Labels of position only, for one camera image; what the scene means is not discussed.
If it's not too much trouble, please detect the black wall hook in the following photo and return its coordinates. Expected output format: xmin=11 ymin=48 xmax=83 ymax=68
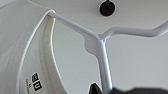
xmin=99 ymin=0 xmax=117 ymax=18

